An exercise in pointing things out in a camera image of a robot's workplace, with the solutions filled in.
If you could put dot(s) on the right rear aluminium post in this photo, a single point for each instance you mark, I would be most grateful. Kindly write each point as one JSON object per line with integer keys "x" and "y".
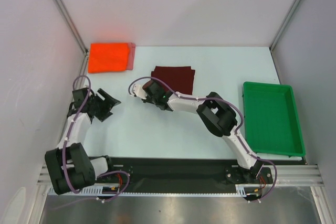
{"x": 288, "y": 17}

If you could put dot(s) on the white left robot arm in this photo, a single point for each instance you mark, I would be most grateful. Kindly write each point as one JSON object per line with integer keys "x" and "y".
{"x": 69, "y": 166}

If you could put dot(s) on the folded orange t shirt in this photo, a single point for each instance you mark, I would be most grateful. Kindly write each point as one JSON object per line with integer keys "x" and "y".
{"x": 108, "y": 57}

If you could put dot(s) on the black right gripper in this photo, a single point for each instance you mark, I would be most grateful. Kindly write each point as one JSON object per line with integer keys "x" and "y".
{"x": 151, "y": 92}

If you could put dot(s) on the aluminium front frame rail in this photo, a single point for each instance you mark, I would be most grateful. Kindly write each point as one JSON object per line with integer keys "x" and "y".
{"x": 168, "y": 169}

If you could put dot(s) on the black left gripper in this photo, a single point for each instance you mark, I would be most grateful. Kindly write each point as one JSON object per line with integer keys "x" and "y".
{"x": 108, "y": 103}

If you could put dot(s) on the folded pink t shirt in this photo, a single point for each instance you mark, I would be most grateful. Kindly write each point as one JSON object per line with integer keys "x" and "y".
{"x": 131, "y": 56}

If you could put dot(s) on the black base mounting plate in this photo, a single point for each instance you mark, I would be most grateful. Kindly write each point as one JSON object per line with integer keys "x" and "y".
{"x": 174, "y": 186}

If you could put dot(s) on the aluminium post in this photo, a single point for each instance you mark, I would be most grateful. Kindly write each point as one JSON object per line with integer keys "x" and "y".
{"x": 288, "y": 17}
{"x": 60, "y": 5}

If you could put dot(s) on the dark red t shirt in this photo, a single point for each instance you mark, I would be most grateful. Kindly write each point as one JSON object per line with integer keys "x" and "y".
{"x": 180, "y": 79}

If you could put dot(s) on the white slotted cable duct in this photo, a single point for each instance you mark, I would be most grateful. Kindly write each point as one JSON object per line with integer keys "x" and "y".
{"x": 105, "y": 191}

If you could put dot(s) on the left rear aluminium post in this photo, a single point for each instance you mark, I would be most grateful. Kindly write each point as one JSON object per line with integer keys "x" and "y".
{"x": 60, "y": 5}

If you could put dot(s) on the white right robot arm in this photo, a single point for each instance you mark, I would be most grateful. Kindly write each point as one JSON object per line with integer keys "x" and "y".
{"x": 218, "y": 116}

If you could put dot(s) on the green plastic tray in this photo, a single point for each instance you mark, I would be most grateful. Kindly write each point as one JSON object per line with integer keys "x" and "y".
{"x": 272, "y": 124}

